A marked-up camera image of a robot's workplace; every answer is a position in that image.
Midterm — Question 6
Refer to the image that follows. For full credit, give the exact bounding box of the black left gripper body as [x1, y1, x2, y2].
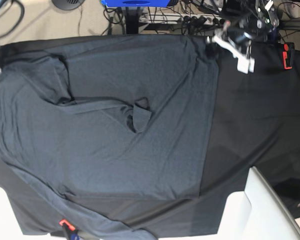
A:
[221, 20, 257, 52]

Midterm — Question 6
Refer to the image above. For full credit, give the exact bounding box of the dark grey T-shirt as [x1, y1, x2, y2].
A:
[0, 35, 219, 240]

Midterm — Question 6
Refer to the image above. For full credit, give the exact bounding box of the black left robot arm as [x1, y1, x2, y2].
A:
[206, 0, 280, 74]

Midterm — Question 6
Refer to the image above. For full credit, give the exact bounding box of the blue clamp at rear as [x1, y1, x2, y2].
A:
[266, 27, 280, 45]

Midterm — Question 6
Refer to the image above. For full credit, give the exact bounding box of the red black table clamp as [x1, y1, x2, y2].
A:
[282, 42, 295, 70]

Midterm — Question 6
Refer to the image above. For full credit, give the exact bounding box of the power strip on floor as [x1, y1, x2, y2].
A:
[139, 12, 222, 25]

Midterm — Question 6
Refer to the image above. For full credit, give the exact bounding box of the blue plastic bin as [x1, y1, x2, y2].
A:
[100, 0, 179, 8]

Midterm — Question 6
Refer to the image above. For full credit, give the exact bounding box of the round black stand base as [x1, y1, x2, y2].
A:
[52, 0, 85, 11]

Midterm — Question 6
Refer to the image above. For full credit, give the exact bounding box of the red blue front clamp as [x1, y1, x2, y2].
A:
[59, 219, 81, 240]

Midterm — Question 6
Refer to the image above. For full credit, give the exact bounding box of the black floor cable bundle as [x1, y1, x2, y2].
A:
[99, 0, 231, 36]

